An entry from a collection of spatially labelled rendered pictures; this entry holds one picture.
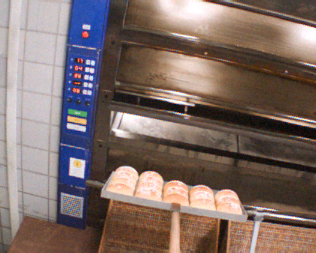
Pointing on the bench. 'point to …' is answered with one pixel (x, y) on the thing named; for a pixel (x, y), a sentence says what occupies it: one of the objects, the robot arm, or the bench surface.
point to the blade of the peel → (171, 203)
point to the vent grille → (71, 205)
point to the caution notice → (77, 168)
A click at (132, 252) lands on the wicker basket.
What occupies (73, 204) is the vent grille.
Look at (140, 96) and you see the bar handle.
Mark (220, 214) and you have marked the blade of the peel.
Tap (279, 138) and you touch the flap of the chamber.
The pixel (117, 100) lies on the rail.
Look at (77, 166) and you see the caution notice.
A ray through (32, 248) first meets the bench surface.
